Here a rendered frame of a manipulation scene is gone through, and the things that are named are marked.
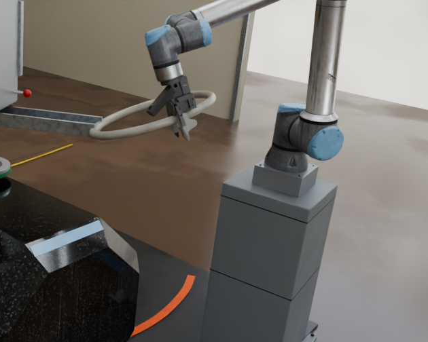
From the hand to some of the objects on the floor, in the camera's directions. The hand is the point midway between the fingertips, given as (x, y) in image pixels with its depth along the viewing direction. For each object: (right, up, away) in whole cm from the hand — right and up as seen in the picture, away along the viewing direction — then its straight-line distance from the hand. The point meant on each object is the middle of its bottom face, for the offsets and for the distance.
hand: (181, 137), depth 193 cm
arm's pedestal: (+31, -96, +85) cm, 132 cm away
